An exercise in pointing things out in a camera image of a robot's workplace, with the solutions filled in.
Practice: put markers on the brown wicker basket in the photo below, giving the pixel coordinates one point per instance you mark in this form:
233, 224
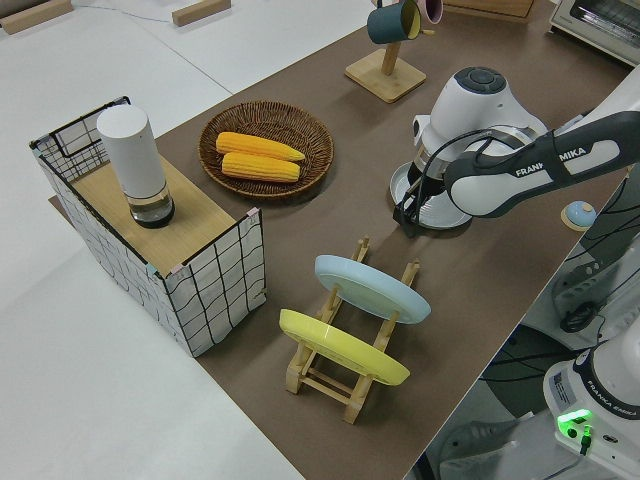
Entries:
310, 170

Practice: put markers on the gray plate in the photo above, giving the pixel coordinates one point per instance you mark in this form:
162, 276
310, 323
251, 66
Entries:
440, 215

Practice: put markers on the yellow corn cob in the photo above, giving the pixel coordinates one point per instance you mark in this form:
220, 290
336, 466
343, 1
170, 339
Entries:
255, 145
260, 169

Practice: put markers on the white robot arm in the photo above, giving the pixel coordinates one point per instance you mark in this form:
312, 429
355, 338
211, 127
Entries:
525, 170

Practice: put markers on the yellow plate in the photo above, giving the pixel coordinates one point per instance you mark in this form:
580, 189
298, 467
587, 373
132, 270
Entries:
345, 350

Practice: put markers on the brown table mat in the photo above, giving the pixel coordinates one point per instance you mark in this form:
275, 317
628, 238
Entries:
500, 280

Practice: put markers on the dark blue mug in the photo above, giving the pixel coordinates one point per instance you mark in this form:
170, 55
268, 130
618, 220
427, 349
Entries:
387, 22

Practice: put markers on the wooden mug tree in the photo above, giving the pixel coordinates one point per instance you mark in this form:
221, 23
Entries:
385, 80

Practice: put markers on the light blue plate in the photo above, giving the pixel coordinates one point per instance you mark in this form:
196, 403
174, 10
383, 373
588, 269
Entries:
370, 287

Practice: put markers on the pink mug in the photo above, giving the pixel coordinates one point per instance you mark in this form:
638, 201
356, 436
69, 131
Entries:
431, 10

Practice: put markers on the wooden block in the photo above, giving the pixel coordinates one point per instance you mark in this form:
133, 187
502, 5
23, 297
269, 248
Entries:
200, 12
30, 15

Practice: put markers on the wooden box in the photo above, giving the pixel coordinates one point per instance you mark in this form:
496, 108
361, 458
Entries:
490, 6

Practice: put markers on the blue service bell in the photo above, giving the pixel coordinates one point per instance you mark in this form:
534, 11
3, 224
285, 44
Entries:
577, 215

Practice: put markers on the white cylinder bottle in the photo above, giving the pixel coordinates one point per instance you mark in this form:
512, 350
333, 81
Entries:
135, 155

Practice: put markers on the white toaster oven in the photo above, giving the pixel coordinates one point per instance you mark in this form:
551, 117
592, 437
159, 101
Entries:
595, 25

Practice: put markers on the wooden plate rack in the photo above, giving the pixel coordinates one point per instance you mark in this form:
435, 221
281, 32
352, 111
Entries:
325, 387

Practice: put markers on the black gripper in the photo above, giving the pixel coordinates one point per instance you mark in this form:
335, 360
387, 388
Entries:
425, 180

